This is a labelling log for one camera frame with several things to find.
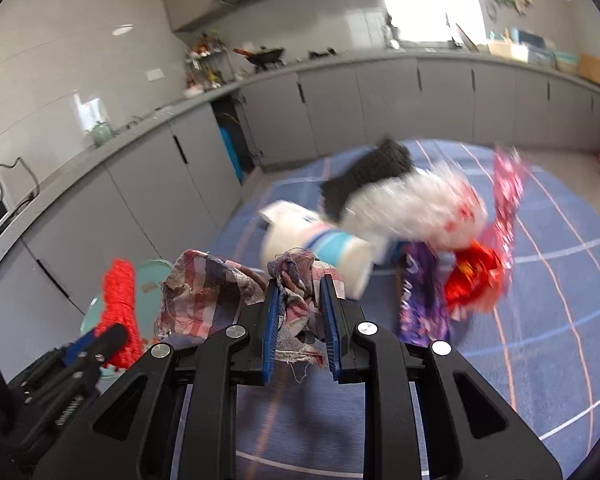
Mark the white wall socket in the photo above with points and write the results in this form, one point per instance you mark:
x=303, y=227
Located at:
x=155, y=74

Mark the blue storage box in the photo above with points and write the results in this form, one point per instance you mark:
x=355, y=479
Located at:
x=535, y=45

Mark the metal spice rack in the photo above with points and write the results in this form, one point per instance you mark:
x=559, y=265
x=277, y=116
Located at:
x=207, y=65

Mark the red foil wrapper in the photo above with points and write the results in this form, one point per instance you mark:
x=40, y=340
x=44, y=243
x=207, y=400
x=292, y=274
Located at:
x=472, y=275

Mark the red mesh net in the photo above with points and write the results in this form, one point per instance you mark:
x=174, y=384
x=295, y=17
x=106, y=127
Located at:
x=120, y=300

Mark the black mesh net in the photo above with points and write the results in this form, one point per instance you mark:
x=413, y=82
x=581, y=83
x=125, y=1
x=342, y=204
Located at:
x=365, y=175

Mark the black wok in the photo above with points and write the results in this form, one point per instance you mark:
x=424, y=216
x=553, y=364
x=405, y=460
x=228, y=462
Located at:
x=262, y=57

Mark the row of grey cabinet doors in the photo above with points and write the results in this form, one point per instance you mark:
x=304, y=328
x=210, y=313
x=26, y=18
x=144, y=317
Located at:
x=330, y=105

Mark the blue plaid blanket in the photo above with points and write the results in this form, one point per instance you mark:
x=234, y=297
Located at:
x=555, y=335

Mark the purple snack wrapper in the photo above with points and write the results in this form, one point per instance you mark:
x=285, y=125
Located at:
x=420, y=300

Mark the pink foil wrapper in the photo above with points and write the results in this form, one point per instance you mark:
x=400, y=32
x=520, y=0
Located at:
x=507, y=195

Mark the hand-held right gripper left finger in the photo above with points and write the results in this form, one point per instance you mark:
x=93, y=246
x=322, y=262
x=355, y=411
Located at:
x=271, y=330

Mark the grey kitchen countertop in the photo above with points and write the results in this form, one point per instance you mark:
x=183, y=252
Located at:
x=145, y=122

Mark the plaid cloth rag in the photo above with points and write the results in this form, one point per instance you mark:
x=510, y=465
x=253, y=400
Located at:
x=200, y=295

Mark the white paper cup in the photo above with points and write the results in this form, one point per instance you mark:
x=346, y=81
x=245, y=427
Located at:
x=305, y=245

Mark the leaning wooden board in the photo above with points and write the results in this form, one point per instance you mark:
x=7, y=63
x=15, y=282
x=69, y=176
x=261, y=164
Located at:
x=467, y=37

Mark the teal metal basin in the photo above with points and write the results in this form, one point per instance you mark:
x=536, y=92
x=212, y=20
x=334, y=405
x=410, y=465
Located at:
x=150, y=275

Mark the teal storage box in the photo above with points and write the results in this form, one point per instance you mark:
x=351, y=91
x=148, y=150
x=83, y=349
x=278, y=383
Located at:
x=565, y=61

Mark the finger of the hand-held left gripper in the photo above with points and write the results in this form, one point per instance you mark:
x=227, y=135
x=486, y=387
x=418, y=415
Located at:
x=77, y=350
x=111, y=336

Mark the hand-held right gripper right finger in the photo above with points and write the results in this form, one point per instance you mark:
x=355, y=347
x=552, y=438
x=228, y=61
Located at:
x=330, y=330

